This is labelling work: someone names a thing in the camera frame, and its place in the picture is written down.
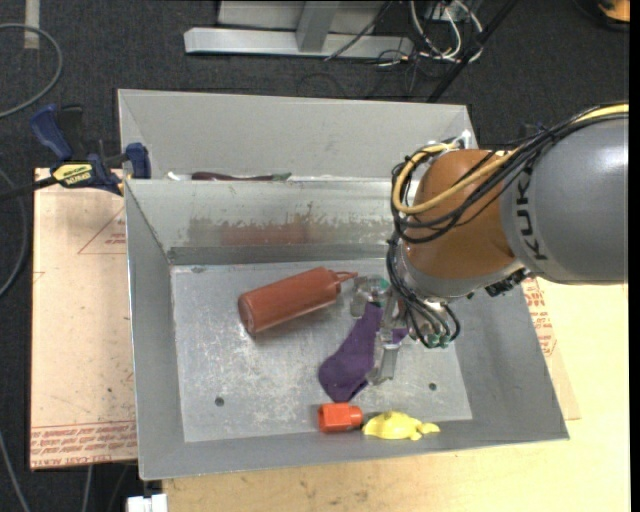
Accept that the purple cloth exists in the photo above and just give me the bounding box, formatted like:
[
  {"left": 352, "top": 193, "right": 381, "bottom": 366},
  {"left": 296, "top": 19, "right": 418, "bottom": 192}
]
[{"left": 317, "top": 301, "right": 409, "bottom": 404}]

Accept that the yellow toy animal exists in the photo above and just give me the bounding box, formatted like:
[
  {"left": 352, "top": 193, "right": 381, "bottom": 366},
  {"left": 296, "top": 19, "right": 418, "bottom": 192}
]
[{"left": 361, "top": 410, "right": 442, "bottom": 442}]

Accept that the grey metal bin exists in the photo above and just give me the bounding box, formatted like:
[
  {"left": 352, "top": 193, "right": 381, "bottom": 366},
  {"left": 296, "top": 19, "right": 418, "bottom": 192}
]
[{"left": 117, "top": 88, "right": 571, "bottom": 482}]

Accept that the red-brown squeeze bottle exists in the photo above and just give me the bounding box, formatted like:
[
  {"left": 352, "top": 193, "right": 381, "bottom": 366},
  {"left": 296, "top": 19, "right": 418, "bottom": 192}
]
[{"left": 237, "top": 266, "right": 359, "bottom": 337}]

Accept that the orange-red small block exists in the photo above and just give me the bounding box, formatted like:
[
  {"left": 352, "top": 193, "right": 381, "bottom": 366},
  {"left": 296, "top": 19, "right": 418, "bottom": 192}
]
[{"left": 317, "top": 402, "right": 365, "bottom": 434}]

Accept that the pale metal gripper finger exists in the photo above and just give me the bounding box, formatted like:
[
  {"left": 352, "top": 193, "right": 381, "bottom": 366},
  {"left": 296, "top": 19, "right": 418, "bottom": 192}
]
[
  {"left": 365, "top": 343, "right": 402, "bottom": 387},
  {"left": 350, "top": 275, "right": 388, "bottom": 320}
]

